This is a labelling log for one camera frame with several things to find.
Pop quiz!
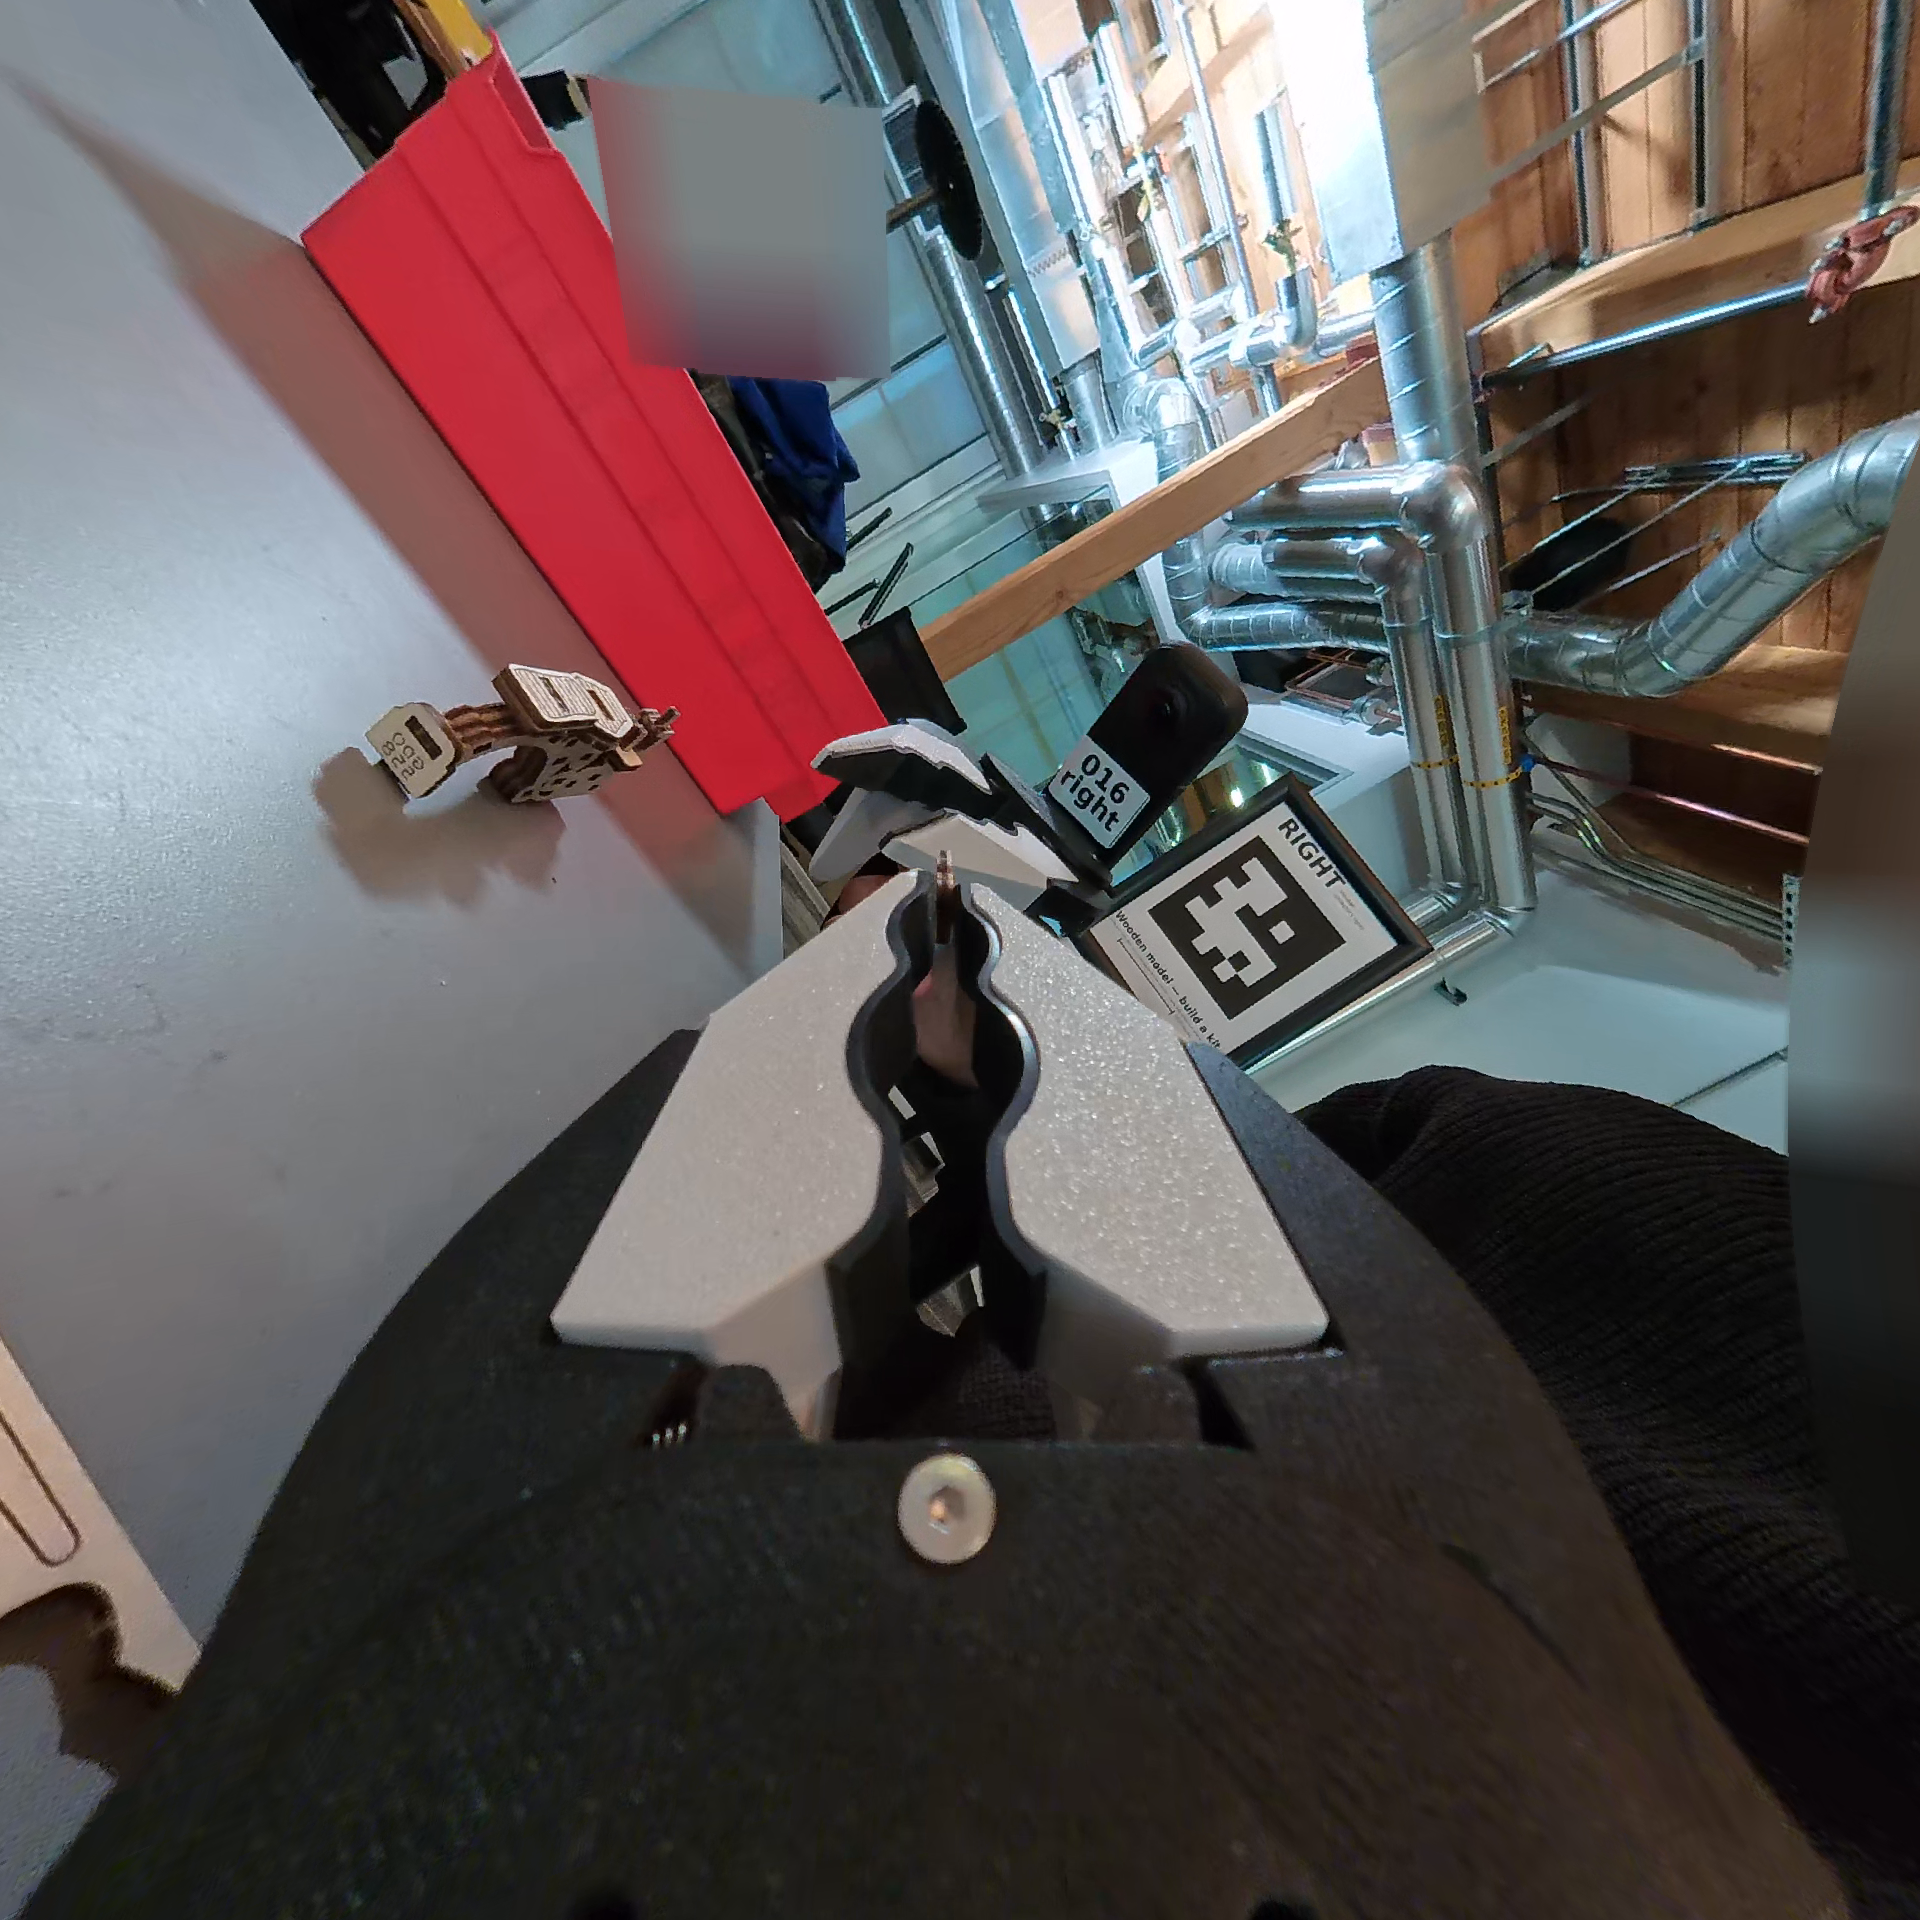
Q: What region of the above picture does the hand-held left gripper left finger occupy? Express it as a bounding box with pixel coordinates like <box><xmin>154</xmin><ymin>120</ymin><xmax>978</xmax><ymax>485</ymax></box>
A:
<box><xmin>550</xmin><ymin>866</ymin><xmax>922</xmax><ymax>1445</ymax></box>

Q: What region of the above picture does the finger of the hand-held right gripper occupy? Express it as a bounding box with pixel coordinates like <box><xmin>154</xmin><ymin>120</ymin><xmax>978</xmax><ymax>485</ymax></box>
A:
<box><xmin>808</xmin><ymin>791</ymin><xmax>1085</xmax><ymax>922</ymax></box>
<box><xmin>808</xmin><ymin>720</ymin><xmax>1004</xmax><ymax>819</ymax></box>

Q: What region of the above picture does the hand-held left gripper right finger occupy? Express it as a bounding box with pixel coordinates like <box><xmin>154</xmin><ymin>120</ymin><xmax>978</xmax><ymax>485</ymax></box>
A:
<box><xmin>960</xmin><ymin>882</ymin><xmax>1333</xmax><ymax>1369</ymax></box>

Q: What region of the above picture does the small wooden puzzle piece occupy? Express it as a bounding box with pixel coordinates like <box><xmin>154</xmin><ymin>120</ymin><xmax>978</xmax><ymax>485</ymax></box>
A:
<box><xmin>911</xmin><ymin>848</ymin><xmax>976</xmax><ymax>1087</ymax></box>

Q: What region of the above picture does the person's right forearm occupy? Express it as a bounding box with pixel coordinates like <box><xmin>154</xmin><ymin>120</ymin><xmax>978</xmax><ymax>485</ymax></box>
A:
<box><xmin>1290</xmin><ymin>1063</ymin><xmax>1920</xmax><ymax>1920</ymax></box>

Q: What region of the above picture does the silver elbow pipe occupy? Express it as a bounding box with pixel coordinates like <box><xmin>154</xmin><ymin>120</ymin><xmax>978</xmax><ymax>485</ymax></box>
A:
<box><xmin>1219</xmin><ymin>463</ymin><xmax>1498</xmax><ymax>607</ymax></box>

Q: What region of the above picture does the grey desk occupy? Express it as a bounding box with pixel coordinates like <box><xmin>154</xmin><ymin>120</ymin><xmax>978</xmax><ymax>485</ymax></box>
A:
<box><xmin>0</xmin><ymin>0</ymin><xmax>788</xmax><ymax>1728</ymax></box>

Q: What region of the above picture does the black framed marker sign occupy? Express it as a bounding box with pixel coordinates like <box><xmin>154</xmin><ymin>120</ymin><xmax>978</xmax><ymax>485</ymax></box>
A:
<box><xmin>1077</xmin><ymin>771</ymin><xmax>1432</xmax><ymax>1071</ymax></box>

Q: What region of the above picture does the wooden beam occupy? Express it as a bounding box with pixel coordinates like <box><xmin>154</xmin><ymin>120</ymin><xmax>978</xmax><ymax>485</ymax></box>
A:
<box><xmin>918</xmin><ymin>359</ymin><xmax>1390</xmax><ymax>685</ymax></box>

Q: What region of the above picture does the blue jacket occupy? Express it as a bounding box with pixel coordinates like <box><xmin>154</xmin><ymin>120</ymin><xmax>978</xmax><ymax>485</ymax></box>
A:
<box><xmin>726</xmin><ymin>376</ymin><xmax>861</xmax><ymax>589</ymax></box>

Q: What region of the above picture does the wooden model figure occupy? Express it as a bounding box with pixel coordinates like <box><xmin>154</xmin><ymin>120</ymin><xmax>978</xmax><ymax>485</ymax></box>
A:
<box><xmin>364</xmin><ymin>660</ymin><xmax>682</xmax><ymax>812</ymax></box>

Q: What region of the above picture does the red plastic bin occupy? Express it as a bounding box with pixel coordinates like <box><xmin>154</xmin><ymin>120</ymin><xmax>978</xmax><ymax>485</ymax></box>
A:
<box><xmin>299</xmin><ymin>32</ymin><xmax>890</xmax><ymax>825</ymax></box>

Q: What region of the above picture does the black round disc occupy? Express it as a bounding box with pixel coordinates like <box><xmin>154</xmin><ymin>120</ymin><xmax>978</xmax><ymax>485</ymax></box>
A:
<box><xmin>884</xmin><ymin>89</ymin><xmax>981</xmax><ymax>261</ymax></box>

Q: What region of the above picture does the wooden sheet with cutouts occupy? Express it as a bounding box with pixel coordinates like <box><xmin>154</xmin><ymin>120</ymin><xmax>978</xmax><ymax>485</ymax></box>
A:
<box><xmin>0</xmin><ymin>1333</ymin><xmax>202</xmax><ymax>1764</ymax></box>

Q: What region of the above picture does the red pipe clamp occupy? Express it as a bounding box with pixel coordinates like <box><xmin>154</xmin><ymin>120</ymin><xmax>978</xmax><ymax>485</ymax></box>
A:
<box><xmin>1804</xmin><ymin>211</ymin><xmax>1920</xmax><ymax>328</ymax></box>

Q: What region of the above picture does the silver vertical duct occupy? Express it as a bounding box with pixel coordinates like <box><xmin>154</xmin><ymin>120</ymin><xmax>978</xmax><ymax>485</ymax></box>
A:
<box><xmin>1368</xmin><ymin>241</ymin><xmax>1542</xmax><ymax>922</ymax></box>

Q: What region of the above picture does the large silver insulated duct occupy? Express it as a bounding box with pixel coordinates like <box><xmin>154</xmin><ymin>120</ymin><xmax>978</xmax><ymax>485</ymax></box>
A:
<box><xmin>1504</xmin><ymin>417</ymin><xmax>1920</xmax><ymax>701</ymax></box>

